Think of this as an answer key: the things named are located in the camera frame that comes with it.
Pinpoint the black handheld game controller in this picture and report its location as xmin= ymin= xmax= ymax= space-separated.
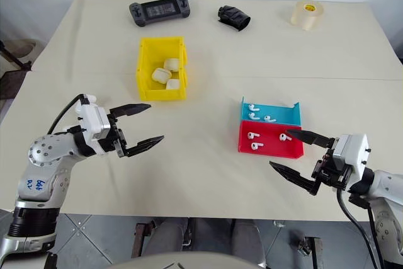
xmin=128 ymin=0 xmax=191 ymax=28

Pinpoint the pale rounded robot torso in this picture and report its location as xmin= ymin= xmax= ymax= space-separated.
xmin=108 ymin=251 xmax=268 ymax=269

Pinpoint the red plastic tray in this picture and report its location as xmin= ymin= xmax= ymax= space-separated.
xmin=237 ymin=120 xmax=305 ymax=159

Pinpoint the beige round basin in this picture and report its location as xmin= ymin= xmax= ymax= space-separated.
xmin=0 ymin=38 xmax=42 ymax=62

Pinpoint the grey rounded shape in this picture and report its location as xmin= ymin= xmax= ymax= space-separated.
xmin=232 ymin=218 xmax=264 ymax=263
xmin=146 ymin=218 xmax=190 ymax=257

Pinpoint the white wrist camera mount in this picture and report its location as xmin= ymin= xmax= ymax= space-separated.
xmin=74 ymin=98 xmax=111 ymax=157
xmin=332 ymin=133 xmax=371 ymax=188

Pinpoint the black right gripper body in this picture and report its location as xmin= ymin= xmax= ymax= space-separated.
xmin=312 ymin=147 xmax=353 ymax=192

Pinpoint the dark folding stand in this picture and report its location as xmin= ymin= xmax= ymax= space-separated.
xmin=0 ymin=40 xmax=34 ymax=100

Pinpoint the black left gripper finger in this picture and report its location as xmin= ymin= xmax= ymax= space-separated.
xmin=120 ymin=135 xmax=166 ymax=158
xmin=108 ymin=102 xmax=152 ymax=122

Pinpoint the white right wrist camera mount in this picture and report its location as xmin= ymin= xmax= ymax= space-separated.
xmin=332 ymin=133 xmax=371 ymax=188

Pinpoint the black rolled fabric tube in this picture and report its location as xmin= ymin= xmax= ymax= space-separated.
xmin=216 ymin=4 xmax=252 ymax=33

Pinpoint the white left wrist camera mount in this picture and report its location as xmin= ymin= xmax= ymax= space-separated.
xmin=74 ymin=98 xmax=111 ymax=157

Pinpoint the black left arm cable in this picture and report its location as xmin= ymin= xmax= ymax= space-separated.
xmin=46 ymin=93 xmax=88 ymax=135

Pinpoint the yellow plastic bin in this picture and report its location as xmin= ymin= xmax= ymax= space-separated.
xmin=135 ymin=36 xmax=189 ymax=101

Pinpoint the clear tape roll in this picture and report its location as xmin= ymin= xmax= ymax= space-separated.
xmin=290 ymin=0 xmax=326 ymax=31

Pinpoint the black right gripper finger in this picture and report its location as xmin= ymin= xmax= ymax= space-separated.
xmin=269 ymin=161 xmax=322 ymax=197
xmin=285 ymin=129 xmax=335 ymax=149

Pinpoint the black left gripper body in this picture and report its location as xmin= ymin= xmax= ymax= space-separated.
xmin=100 ymin=112 xmax=128 ymax=159

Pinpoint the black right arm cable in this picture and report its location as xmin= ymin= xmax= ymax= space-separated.
xmin=336 ymin=186 xmax=387 ymax=269

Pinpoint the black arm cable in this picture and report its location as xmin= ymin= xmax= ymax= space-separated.
xmin=336 ymin=186 xmax=387 ymax=269
xmin=46 ymin=93 xmax=88 ymax=135

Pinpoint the blue plastic tray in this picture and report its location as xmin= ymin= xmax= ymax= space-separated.
xmin=240 ymin=96 xmax=302 ymax=125

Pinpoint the rusty metal frame bar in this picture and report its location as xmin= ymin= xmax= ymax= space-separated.
xmin=300 ymin=236 xmax=324 ymax=269
xmin=131 ymin=221 xmax=156 ymax=259

